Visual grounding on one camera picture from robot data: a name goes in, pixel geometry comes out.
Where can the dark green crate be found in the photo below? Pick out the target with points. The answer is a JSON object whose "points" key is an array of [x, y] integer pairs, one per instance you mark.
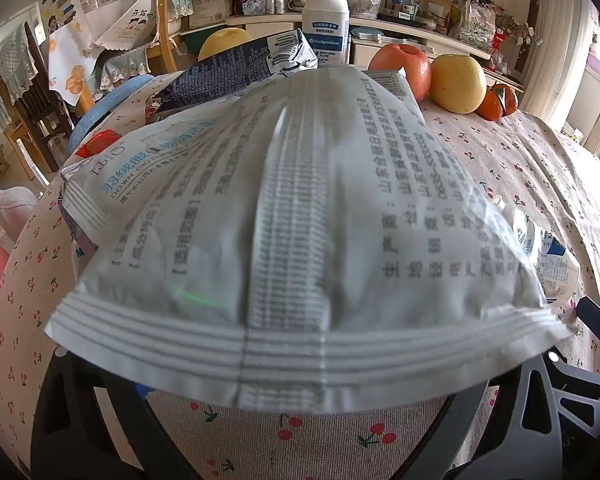
{"points": [[195, 42]]}

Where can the navy blue printed packet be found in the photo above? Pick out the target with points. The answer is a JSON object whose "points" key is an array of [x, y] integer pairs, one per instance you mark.
{"points": [[220, 75]]}

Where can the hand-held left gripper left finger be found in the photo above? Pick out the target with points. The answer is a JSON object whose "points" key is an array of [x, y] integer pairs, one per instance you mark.
{"points": [[80, 410]]}

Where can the white printed box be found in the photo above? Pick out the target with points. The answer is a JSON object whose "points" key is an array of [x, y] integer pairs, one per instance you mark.
{"points": [[207, 2]]}

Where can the white grey printed sachet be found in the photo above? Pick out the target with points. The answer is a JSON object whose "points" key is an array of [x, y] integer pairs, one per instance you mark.
{"points": [[300, 210]]}

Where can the red apple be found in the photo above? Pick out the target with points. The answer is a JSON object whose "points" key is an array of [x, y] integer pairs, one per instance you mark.
{"points": [[405, 62]]}

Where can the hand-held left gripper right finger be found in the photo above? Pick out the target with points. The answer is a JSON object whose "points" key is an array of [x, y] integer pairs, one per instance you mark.
{"points": [[480, 435]]}

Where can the white cushion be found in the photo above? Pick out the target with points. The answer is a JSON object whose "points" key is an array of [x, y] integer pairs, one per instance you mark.
{"points": [[15, 199]]}

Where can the white curtain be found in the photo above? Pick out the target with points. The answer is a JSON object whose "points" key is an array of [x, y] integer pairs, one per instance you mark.
{"points": [[560, 45]]}

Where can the printed plastic bag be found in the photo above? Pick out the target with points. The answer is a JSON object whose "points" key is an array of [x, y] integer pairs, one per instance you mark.
{"points": [[472, 22]]}

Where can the blue padded chair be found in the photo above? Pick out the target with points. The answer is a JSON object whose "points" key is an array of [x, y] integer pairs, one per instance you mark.
{"points": [[87, 125]]}

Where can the light wooden chair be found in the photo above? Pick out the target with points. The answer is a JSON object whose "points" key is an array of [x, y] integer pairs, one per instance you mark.
{"points": [[167, 35]]}

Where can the white mesh food cover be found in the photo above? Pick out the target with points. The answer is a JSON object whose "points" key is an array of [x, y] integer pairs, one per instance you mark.
{"points": [[115, 5]]}

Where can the dark wooden chair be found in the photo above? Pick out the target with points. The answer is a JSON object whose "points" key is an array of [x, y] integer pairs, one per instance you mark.
{"points": [[35, 100]]}

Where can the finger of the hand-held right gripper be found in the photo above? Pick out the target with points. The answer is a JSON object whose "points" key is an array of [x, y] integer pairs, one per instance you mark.
{"points": [[597, 320], [590, 385]]}

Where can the orange print table cloth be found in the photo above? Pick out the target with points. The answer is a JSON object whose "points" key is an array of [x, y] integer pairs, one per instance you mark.
{"points": [[75, 60]]}

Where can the glossy red snack packet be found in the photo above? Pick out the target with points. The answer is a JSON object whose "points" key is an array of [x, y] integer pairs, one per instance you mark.
{"points": [[97, 142]]}

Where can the blue and white packet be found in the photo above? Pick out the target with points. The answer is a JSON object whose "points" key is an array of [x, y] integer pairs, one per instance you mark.
{"points": [[547, 260]]}

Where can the white bottle with blue label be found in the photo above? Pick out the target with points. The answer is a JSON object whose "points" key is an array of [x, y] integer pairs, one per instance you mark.
{"points": [[325, 25]]}

